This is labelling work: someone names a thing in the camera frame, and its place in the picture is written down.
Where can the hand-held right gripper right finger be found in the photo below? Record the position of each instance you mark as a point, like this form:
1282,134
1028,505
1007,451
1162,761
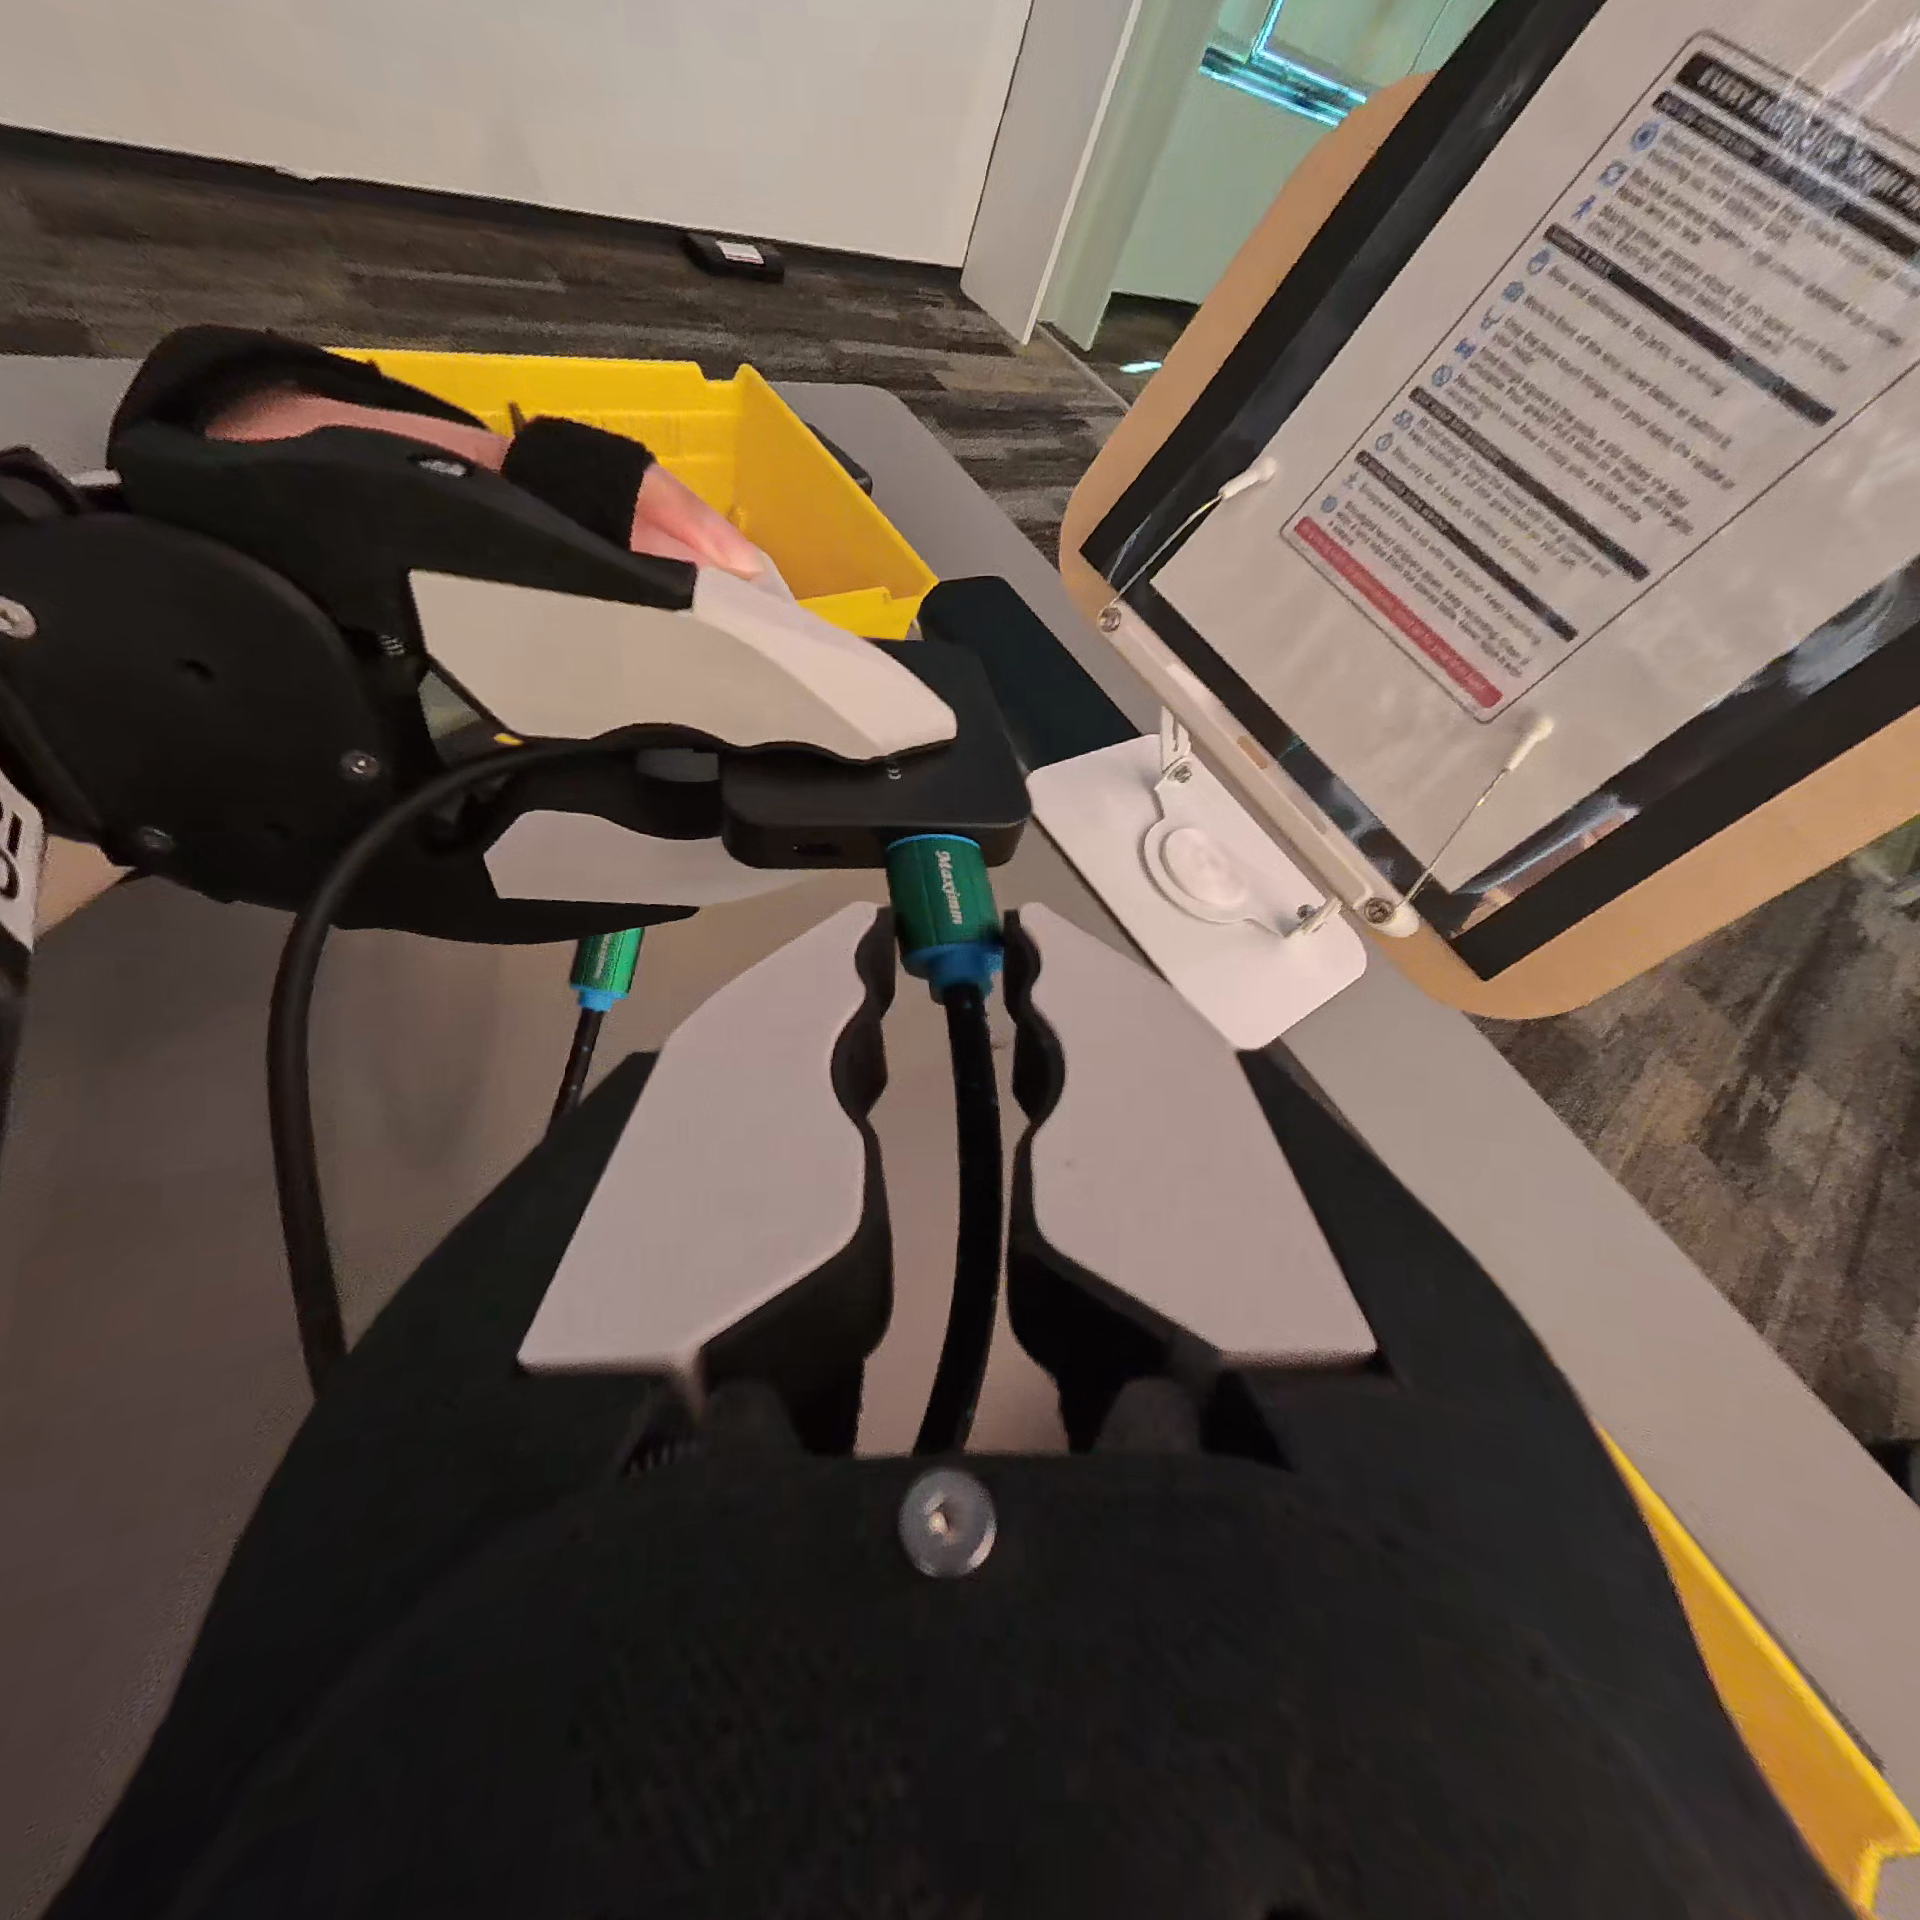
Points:
1184,1184

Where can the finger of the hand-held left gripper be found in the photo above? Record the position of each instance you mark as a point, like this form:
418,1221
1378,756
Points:
721,675
601,869

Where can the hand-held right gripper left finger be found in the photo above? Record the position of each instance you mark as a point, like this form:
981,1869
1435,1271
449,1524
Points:
705,1184

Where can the yellow plastic bin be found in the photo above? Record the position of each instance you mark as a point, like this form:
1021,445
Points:
782,451
1771,1724

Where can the black adapter hub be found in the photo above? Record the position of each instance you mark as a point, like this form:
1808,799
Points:
931,796

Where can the small black floor device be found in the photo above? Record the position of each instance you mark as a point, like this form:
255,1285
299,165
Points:
735,258

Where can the instruction sheet in clear holder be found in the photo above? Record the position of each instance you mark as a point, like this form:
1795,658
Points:
1501,451

